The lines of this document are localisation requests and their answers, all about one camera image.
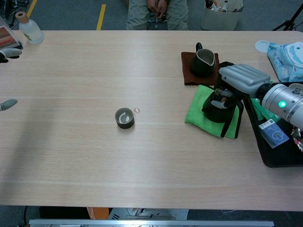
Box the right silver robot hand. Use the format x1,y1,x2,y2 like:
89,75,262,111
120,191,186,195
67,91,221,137
210,61,272,109

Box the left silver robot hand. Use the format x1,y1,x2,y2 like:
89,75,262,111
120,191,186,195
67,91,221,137
0,48,23,112

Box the black teapot with handle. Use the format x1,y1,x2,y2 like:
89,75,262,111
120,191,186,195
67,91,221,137
201,88,244,123

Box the small dark tea cup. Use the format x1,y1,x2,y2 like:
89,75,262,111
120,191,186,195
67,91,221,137
115,107,135,130

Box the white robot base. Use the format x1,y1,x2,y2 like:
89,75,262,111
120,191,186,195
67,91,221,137
108,208,189,220

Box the striped colour swatch book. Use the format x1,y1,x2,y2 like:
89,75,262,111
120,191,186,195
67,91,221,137
0,16,24,52

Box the frosted glass bottle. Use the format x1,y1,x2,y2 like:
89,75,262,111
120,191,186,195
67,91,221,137
15,11,45,45

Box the white round plastic lid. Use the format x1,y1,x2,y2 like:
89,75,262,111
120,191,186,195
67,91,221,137
255,40,272,54

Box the green tea packet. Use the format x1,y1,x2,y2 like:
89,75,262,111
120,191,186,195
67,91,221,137
250,98,281,122

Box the dark ceramic pouring pitcher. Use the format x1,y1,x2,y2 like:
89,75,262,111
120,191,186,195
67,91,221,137
190,42,217,78

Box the blue wet wipes pack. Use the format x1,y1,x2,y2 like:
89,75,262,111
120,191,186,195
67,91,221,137
267,42,303,83

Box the brown cloth mat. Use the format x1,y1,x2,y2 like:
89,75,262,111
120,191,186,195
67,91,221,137
181,52,225,86

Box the green microfiber cloth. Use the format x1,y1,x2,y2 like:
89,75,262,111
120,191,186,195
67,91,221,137
184,84,244,139

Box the beige waste bin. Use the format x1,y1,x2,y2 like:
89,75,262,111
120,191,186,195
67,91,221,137
201,0,244,31

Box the blue and white small box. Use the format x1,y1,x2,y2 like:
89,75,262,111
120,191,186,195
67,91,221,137
258,119,290,149

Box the black tripod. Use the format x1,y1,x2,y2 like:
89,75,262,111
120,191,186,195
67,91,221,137
272,3,303,31

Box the crinkled patterned snack wrapper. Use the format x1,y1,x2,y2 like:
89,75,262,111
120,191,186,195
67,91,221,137
290,126,303,153

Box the black plastic tray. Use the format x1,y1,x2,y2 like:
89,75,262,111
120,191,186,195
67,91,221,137
243,81,303,168

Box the person in khaki trousers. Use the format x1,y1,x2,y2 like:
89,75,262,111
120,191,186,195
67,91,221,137
125,0,189,31

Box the orange object under table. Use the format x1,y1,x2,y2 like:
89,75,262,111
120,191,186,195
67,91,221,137
86,207,109,220

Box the aluminium profile rail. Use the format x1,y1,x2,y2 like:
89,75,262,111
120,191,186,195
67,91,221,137
28,219,275,227

